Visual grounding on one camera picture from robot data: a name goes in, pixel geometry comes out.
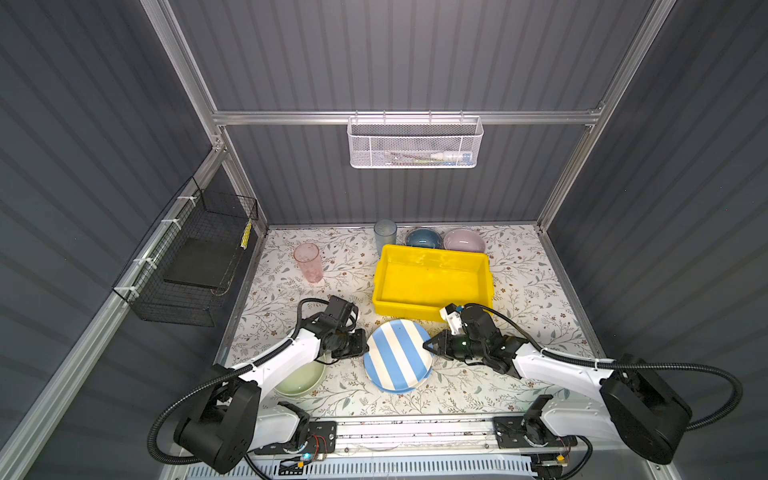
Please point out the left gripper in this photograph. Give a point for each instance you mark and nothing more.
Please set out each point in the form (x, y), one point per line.
(360, 347)

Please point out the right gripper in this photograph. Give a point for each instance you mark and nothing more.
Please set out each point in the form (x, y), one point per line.
(442, 348)

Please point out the blue white striped plate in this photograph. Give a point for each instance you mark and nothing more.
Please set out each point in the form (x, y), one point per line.
(396, 362)

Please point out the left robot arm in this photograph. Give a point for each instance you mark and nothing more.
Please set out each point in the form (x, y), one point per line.
(225, 420)

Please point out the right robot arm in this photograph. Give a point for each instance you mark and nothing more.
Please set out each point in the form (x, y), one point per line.
(635, 407)

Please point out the yellow plastic bin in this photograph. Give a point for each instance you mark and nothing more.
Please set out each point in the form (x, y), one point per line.
(416, 283)

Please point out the light green bowl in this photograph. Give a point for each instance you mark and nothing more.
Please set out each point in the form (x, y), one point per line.
(302, 381)

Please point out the floral table mat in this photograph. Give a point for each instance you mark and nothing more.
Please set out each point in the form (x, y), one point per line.
(529, 296)

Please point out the pink plastic cup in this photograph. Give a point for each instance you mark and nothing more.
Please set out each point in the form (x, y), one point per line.
(308, 258)

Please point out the lilac purple bowl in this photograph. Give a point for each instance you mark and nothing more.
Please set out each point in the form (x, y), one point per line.
(464, 240)

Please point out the dark blue bowl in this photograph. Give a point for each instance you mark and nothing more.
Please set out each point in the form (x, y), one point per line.
(424, 238)

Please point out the grey blue plastic cup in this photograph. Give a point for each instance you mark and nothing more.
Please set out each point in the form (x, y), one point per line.
(385, 233)

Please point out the items in mesh basket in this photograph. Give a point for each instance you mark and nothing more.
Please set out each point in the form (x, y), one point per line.
(445, 158)

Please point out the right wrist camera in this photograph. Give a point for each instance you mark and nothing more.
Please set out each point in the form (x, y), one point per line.
(451, 314)

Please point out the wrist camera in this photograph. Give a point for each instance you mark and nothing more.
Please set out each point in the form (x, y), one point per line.
(339, 309)
(451, 314)

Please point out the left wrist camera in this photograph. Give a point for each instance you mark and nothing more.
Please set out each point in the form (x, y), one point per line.
(339, 309)

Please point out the aluminium front rail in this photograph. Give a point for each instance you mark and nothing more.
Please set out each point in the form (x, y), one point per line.
(414, 434)

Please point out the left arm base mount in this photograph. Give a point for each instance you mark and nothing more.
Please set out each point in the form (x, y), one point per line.
(314, 437)

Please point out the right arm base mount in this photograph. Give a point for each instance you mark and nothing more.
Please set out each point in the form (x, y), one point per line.
(528, 429)

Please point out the black wire basket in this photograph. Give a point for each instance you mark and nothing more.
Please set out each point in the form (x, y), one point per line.
(193, 267)

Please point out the white wire mesh basket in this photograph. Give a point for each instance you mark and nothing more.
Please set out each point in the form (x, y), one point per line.
(370, 136)

